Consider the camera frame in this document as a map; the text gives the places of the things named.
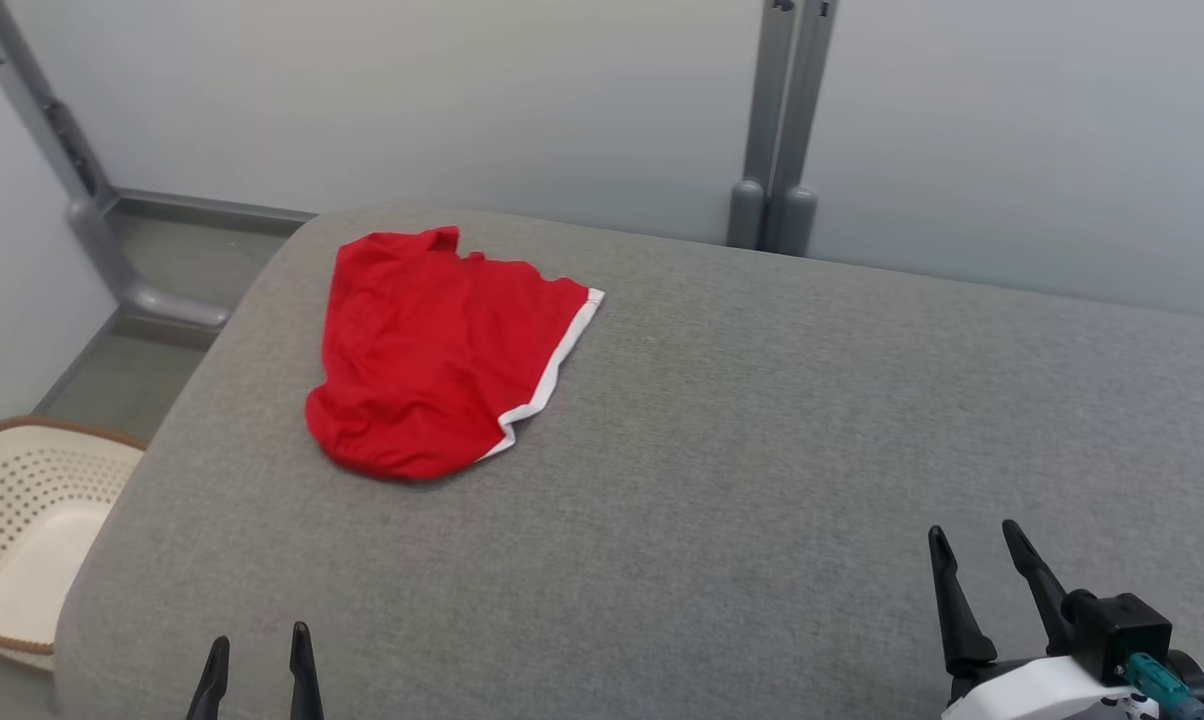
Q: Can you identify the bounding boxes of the red shorts with white trim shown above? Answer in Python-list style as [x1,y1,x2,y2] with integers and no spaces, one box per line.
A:
[305,226,605,483]

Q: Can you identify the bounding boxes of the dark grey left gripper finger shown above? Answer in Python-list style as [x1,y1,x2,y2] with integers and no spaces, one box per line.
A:
[289,621,325,720]
[186,635,231,720]

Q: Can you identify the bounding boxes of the teal right camera connector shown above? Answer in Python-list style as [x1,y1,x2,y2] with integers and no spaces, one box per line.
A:
[1122,653,1204,720]

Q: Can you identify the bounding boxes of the dark grey baseboard rail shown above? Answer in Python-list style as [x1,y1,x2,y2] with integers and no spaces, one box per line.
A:
[107,188,319,239]

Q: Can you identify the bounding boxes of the grey metal partition post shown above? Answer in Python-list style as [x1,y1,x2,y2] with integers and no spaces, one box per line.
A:
[727,0,798,251]
[762,0,841,257]

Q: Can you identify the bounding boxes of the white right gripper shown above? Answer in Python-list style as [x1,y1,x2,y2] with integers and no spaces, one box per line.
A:
[927,518,1161,720]

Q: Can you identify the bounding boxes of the grey metal post with foot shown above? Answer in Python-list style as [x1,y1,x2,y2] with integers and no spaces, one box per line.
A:
[0,0,233,331]

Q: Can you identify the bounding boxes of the cream perforated laundry basket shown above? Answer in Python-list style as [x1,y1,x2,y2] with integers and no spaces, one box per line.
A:
[0,416,149,671]

